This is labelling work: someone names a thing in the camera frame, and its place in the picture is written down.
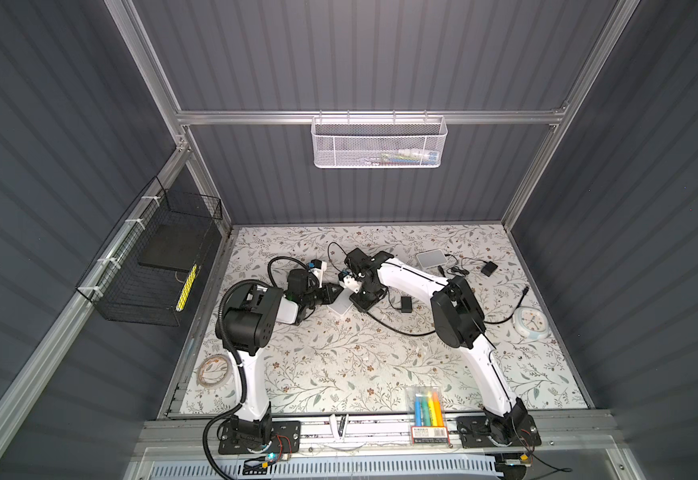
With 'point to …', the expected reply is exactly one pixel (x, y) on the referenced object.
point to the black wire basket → (149, 271)
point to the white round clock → (531, 322)
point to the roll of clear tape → (214, 370)
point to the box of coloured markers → (427, 419)
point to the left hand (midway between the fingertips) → (343, 291)
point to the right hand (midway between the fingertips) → (362, 308)
